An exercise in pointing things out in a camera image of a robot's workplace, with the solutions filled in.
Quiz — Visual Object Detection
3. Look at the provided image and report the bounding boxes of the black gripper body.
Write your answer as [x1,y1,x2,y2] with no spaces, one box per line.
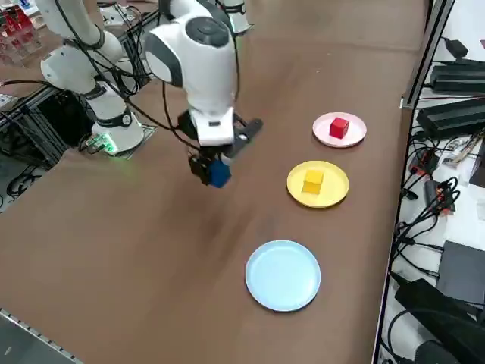
[177,110,264,160]

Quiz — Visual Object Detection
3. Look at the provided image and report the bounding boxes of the blue cube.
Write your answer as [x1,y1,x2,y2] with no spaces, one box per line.
[209,158,233,189]

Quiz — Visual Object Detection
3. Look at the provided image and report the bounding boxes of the yellow cube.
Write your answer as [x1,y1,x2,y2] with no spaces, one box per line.
[302,169,325,196]

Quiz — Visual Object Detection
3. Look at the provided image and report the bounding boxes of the red cube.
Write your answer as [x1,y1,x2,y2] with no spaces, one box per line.
[329,117,350,140]

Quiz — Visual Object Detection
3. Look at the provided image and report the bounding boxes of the yellow plate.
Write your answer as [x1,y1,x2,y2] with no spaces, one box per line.
[286,160,349,209]

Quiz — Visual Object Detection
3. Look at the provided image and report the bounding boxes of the white plate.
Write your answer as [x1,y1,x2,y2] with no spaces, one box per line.
[311,111,368,149]

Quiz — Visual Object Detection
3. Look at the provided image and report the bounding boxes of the light blue plate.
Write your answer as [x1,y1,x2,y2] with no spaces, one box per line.
[245,240,322,313]

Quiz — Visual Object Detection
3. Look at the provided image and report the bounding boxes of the red and black device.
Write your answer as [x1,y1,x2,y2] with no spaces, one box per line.
[411,149,441,176]
[424,180,457,217]

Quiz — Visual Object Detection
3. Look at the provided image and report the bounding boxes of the long black power brick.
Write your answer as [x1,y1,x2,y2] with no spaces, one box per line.
[416,96,485,138]

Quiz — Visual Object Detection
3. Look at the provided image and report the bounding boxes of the clear acrylic rack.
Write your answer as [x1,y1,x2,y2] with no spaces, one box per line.
[0,0,49,68]

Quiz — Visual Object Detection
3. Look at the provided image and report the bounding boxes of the small black power adapter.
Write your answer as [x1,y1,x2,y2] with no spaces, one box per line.
[443,36,470,58]

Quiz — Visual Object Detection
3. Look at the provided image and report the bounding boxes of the flat black box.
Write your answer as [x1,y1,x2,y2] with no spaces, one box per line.
[435,240,485,305]

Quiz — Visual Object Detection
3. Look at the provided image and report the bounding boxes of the black bag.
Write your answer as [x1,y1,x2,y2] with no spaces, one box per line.
[393,278,485,364]

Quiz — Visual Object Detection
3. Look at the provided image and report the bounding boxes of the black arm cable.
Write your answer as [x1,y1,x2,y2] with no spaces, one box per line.
[67,0,243,152]

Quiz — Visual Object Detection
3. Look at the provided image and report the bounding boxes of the dark aluminium frame stand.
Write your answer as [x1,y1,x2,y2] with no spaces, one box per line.
[0,81,95,170]

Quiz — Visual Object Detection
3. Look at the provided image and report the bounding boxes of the aluminium profile post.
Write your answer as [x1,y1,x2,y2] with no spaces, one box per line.
[400,0,456,110]

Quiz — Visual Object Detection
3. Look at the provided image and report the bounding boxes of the black cable bundle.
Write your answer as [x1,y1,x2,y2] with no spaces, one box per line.
[390,176,462,268]

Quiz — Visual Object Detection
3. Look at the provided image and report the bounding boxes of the aluminium frame rail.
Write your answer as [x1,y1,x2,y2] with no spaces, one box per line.
[0,309,83,364]

